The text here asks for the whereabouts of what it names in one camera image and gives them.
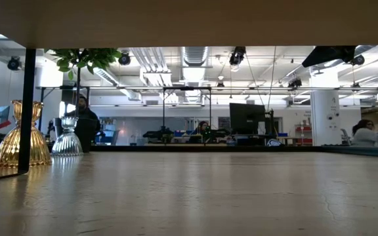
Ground black table edge rail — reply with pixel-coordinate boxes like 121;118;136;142
0;144;378;161

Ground black background rig frame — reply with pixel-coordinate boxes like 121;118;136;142
161;86;213;145

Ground potted green tree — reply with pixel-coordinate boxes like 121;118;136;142
44;48;123;154

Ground red storage shelf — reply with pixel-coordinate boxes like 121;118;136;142
295;123;313;146

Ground wooden shelf with black legs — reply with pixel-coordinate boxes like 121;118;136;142
0;0;378;184

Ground black ceiling track light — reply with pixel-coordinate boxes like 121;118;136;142
287;77;303;89

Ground white round pillar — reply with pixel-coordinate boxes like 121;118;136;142
309;67;343;146

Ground amber ribbed glass candle holder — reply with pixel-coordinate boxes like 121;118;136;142
0;100;53;168

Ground black computer monitor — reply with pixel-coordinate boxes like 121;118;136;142
228;102;266;129

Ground silver ribbed ventilation duct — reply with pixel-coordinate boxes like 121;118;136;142
179;46;209;68

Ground black round ceiling spotlight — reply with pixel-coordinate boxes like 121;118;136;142
117;52;131;66
351;54;366;66
7;56;22;71

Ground white ceiling pipe bundle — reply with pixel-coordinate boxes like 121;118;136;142
128;47;174;88

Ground clear ribbed glass candle holder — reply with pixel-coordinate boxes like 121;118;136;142
51;116;84;157

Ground black hanging ceiling device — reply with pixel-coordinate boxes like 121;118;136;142
228;45;246;66

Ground person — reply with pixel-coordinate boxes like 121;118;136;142
351;119;378;148
64;94;102;147
195;120;209;136

